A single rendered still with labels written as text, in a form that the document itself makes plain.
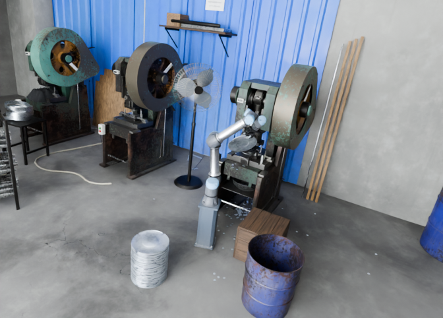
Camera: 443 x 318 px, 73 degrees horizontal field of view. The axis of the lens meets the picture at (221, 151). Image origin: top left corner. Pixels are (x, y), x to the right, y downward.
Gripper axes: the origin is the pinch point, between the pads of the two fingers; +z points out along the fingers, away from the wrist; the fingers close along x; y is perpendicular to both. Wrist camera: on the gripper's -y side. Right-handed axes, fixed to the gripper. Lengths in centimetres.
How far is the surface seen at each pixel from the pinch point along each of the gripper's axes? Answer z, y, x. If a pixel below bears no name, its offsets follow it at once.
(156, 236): 25, 91, 76
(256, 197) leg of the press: 40, -18, 51
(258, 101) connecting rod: -3.3, -21.2, -38.0
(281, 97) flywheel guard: -43.5, -16.1, -16.3
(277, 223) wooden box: 18, -20, 82
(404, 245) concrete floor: 20, -175, 127
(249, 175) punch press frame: 37.5, -14.3, 26.8
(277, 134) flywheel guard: -19.0, -20.6, 7.6
